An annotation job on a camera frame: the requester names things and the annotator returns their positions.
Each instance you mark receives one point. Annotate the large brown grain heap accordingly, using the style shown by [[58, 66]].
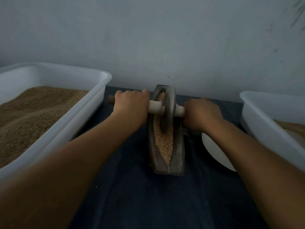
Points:
[[28, 119], [293, 127]]

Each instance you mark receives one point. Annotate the person's right hand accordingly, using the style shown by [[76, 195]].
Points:
[[201, 114]]

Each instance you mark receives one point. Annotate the white round plate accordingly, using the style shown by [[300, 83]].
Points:
[[214, 150]]

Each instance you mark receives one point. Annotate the white plastic tub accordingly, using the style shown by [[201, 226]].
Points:
[[78, 119], [269, 136]]

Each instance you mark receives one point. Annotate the dark blue table cloth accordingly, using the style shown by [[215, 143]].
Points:
[[128, 202]]

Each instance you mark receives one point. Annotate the person's left hand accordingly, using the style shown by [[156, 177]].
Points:
[[131, 107]]

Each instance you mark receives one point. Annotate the person's left forearm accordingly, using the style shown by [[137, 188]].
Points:
[[52, 181]]

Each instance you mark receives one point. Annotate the boat-shaped metal grinding trough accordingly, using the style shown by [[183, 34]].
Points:
[[174, 167]]

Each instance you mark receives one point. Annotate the person's right forearm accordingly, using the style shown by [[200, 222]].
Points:
[[262, 178]]

